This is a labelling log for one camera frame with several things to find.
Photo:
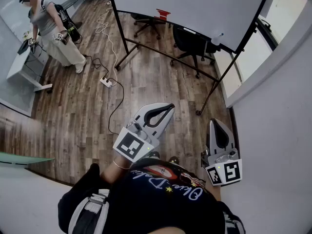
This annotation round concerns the white standing desk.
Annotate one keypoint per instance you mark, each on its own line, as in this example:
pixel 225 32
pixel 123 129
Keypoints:
pixel 18 64

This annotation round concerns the small yellow green object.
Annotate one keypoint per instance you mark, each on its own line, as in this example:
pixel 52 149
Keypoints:
pixel 26 34

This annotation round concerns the large white whiteboard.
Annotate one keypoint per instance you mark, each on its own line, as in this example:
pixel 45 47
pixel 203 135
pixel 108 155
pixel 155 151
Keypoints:
pixel 195 1

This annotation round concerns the person's right forearm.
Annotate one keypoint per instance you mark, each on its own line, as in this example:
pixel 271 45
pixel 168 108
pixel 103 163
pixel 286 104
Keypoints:
pixel 215 191

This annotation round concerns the black framed window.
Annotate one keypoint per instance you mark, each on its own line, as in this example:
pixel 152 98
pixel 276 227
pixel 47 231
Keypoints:
pixel 285 8

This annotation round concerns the person's shoe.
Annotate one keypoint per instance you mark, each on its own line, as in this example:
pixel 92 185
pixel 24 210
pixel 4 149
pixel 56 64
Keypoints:
pixel 174 159
pixel 154 154

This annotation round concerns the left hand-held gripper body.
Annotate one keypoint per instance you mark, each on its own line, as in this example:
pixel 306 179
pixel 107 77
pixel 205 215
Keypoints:
pixel 132 145

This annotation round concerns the person's left forearm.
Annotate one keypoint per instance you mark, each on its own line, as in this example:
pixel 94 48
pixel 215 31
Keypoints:
pixel 114 171

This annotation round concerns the person's left shoe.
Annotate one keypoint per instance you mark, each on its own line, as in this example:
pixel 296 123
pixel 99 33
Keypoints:
pixel 154 154

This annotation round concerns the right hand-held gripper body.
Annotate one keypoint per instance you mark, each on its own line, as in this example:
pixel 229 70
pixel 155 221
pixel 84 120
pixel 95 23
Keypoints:
pixel 228 172

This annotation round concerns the black flat device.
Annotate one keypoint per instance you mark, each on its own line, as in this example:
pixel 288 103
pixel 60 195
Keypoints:
pixel 24 47

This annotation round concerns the green glass table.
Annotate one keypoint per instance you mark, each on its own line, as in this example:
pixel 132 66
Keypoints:
pixel 24 158

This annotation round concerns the black office chair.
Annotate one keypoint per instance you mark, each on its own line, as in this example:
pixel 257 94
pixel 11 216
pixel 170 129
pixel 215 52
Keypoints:
pixel 190 43
pixel 143 17

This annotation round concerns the white rectangular eraser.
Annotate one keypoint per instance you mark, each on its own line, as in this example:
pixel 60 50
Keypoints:
pixel 189 30

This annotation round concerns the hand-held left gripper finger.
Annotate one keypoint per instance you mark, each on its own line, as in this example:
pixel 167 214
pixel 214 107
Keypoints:
pixel 163 127
pixel 153 106

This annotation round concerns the large whiteboard on stand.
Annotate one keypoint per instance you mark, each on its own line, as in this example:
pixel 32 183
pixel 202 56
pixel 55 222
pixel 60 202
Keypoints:
pixel 229 63

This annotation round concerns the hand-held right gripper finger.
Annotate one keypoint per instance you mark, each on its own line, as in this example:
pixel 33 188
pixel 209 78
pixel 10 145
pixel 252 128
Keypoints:
pixel 212 140
pixel 231 142

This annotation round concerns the red whiteboard eraser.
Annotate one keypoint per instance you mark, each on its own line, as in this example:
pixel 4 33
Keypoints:
pixel 162 14

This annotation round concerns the round dark glass table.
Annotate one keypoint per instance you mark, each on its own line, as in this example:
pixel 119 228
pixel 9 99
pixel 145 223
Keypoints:
pixel 70 2

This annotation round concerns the person in dark shirt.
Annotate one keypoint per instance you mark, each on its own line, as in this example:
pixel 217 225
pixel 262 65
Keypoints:
pixel 151 208

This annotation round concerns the person's face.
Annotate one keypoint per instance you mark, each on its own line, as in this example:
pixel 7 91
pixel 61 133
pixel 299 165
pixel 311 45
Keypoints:
pixel 170 231

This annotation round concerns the person's right shoe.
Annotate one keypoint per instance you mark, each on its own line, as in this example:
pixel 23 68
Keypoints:
pixel 174 159

